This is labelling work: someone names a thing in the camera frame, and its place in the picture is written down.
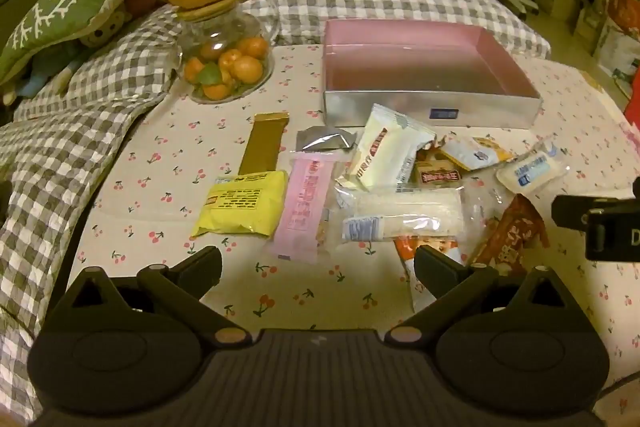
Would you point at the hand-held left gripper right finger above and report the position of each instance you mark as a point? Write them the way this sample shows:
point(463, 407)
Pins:
point(436, 268)

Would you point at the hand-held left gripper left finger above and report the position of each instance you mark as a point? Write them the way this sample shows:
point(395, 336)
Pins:
point(200, 266)

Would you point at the small orange plush cushion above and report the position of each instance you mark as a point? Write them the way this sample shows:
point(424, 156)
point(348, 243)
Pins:
point(140, 2)

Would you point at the blue plush toy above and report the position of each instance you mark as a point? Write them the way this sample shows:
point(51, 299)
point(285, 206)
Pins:
point(45, 67)

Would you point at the cream white snack packet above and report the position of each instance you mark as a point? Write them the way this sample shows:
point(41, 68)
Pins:
point(385, 147)

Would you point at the clear rice cracker packet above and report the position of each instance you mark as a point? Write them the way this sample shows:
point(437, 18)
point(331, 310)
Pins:
point(410, 212)

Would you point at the pink snack packet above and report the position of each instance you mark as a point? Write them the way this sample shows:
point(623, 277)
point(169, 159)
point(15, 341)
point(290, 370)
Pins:
point(300, 207)

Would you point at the pink box with silver sides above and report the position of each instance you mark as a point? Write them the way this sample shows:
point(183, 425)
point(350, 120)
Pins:
point(400, 72)

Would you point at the silver foil snack packet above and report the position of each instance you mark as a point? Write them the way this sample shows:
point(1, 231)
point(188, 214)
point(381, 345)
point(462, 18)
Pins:
point(325, 139)

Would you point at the green embroidered pillow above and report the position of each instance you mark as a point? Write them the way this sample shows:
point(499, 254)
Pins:
point(65, 2)

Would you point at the gold snack packet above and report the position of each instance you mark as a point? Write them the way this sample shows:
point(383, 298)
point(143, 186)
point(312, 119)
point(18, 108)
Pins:
point(262, 142)

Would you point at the small yellow white packet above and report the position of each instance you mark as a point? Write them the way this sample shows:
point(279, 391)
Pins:
point(475, 154)

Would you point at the pile of kumquats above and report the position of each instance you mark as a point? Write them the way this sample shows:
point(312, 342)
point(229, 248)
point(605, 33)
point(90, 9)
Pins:
point(247, 69)

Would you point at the white packet with blue label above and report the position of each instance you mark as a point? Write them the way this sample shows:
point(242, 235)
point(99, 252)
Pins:
point(532, 169)

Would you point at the small brown red packet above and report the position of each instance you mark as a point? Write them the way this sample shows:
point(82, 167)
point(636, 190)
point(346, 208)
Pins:
point(440, 174)

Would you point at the cherry print tablecloth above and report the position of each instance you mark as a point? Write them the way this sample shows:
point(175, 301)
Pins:
point(200, 147)

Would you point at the red plastic stool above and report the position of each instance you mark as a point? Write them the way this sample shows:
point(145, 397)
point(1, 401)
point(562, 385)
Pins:
point(634, 99)

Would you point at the grey checked quilt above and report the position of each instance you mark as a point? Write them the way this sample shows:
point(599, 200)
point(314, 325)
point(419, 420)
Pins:
point(60, 147)

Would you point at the red white shopping bag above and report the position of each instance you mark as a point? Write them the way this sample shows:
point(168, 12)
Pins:
point(620, 22)

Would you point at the brown plush monkey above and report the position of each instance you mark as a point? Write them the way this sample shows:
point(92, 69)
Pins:
point(107, 27)

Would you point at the yellow snack packet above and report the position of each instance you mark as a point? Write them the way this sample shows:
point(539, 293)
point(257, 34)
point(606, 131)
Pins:
point(240, 207)

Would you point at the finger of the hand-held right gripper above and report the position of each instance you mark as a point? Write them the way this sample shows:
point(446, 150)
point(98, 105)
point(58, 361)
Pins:
point(570, 209)

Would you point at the orange white biscuit packet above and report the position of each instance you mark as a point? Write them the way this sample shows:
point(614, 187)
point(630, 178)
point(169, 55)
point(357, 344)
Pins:
point(405, 252)

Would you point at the red brown snack packet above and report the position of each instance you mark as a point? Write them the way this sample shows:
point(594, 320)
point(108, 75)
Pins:
point(515, 232)

